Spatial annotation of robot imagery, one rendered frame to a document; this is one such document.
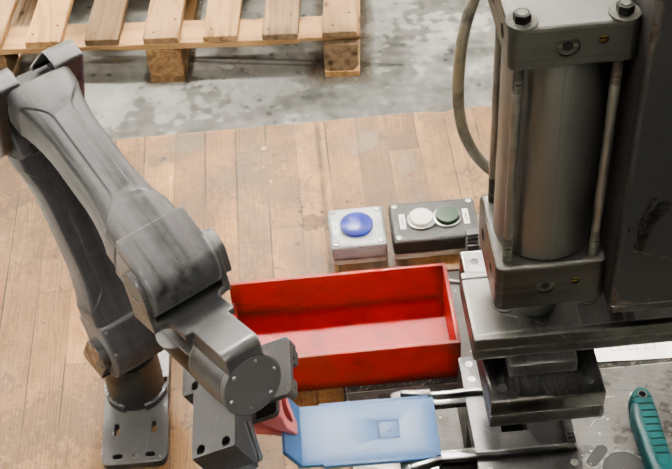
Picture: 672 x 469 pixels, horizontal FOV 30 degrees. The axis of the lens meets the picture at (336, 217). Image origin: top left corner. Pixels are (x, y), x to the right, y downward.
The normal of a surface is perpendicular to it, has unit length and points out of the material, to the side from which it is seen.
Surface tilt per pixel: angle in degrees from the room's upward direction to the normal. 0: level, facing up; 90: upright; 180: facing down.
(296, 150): 0
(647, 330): 90
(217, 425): 25
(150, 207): 19
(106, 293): 65
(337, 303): 90
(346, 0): 0
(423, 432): 1
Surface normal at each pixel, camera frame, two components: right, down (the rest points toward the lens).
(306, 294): 0.07, 0.70
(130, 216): 0.15, -0.50
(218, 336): -0.18, -0.81
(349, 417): -0.04, -0.70
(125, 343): 0.53, 0.18
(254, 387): 0.58, 0.36
